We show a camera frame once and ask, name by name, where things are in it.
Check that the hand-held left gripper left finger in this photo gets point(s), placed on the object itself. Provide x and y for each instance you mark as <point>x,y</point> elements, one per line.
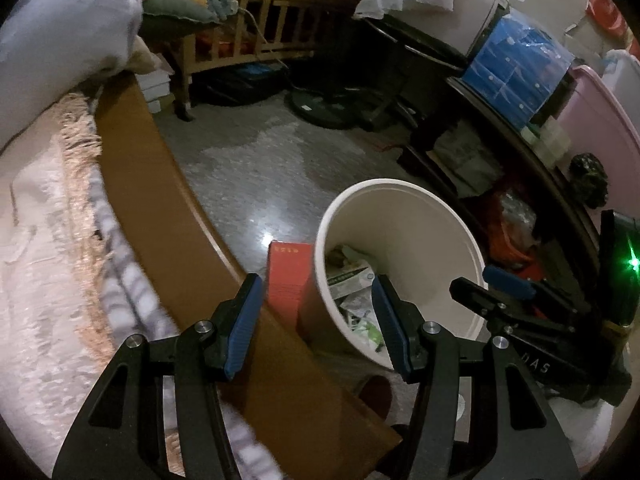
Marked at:
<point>245,330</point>

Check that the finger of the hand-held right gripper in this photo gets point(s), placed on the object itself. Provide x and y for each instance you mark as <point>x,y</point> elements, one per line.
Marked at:
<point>475,297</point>
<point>507,282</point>

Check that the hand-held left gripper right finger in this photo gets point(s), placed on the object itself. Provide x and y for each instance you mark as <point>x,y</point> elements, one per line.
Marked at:
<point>392,330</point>

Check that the heap of wrappers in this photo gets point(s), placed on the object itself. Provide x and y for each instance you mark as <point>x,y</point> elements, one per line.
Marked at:
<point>355,290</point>

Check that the white plastic bin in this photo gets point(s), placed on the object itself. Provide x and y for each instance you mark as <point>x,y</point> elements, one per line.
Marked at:
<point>415,230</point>

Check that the red bag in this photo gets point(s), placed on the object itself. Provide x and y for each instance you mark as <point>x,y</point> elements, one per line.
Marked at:
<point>505,240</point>

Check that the red cardboard box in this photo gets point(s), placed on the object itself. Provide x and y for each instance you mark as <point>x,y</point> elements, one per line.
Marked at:
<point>287,280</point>

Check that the white cloth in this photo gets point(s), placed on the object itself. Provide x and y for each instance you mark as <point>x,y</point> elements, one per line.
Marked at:
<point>585,425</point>

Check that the grey striped blanket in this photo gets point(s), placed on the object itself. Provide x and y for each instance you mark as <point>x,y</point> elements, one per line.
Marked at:
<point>130,290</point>

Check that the dark wooden shelf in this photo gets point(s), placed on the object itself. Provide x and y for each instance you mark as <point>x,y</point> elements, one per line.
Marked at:
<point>530,160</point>

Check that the grey folded cloth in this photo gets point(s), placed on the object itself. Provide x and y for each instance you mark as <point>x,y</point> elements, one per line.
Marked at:
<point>465,160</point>

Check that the dark camouflage item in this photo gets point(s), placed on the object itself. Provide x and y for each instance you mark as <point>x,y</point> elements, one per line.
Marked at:
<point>590,180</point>

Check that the pink plastic tub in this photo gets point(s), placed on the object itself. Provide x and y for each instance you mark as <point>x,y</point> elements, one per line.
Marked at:
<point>595,120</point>

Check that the blue plastic drawer unit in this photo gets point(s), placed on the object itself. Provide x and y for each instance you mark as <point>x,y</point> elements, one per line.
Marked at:
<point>515,70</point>

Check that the black fan base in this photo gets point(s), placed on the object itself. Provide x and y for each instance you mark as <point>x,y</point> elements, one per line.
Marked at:
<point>325,105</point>

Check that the white plastic container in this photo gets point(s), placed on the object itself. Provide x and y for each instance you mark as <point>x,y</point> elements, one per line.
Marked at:
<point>625,75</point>

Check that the dark bag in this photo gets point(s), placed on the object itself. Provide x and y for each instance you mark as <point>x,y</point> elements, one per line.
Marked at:
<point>235,85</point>

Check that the stack of white boxes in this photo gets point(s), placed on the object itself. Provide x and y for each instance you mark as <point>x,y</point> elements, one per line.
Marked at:
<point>155,87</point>

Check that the white box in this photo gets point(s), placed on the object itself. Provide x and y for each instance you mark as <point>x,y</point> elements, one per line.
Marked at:
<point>460,15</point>

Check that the red container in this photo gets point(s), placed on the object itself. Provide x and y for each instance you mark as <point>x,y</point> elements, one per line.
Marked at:
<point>610,5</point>

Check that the wooden crib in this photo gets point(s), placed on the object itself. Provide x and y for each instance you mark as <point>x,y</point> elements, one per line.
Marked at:
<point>250,25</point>

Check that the green cushion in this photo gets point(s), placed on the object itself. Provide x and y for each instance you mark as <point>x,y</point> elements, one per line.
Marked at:
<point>175,10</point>

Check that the wooden bed frame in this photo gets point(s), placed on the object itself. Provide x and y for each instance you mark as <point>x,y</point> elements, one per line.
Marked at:
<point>150,185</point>

